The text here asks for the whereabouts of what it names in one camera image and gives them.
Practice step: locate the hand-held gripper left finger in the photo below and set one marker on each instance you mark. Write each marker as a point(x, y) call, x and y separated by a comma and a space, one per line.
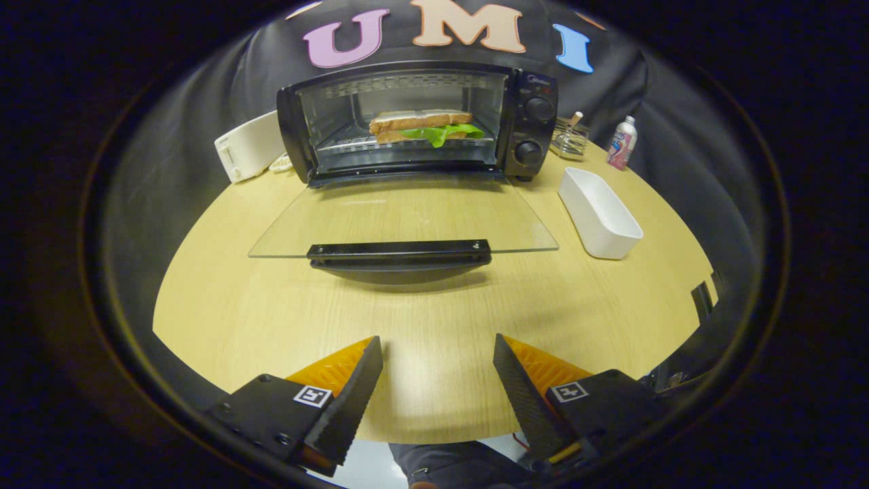
point(353, 401)

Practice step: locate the black table edge clamp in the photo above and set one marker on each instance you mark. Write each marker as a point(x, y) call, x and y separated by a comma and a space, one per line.
point(702, 302)

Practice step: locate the silver bottle pink label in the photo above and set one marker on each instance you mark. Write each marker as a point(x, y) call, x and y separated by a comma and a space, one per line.
point(621, 144)

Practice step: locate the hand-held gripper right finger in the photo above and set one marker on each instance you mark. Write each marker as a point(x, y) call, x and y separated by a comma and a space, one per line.
point(526, 401)

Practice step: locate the person's dark trousers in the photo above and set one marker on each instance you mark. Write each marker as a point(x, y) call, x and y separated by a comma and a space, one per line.
point(455, 466)

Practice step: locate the lettuce sandwich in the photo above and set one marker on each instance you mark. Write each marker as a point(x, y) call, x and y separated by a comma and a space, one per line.
point(421, 123)

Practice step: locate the black toaster oven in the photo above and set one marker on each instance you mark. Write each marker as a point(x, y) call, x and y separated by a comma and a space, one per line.
point(533, 115)

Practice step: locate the small white capped tube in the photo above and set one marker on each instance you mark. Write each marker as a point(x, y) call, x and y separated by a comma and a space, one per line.
point(576, 119)

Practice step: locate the black backdrop cloth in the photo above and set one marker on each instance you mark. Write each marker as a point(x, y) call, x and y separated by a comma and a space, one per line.
point(611, 88)

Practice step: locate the white pop-up toaster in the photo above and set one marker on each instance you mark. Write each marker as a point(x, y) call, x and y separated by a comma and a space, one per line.
point(248, 146)

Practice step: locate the white plastic tray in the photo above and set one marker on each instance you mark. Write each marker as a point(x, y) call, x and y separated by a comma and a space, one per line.
point(601, 210)

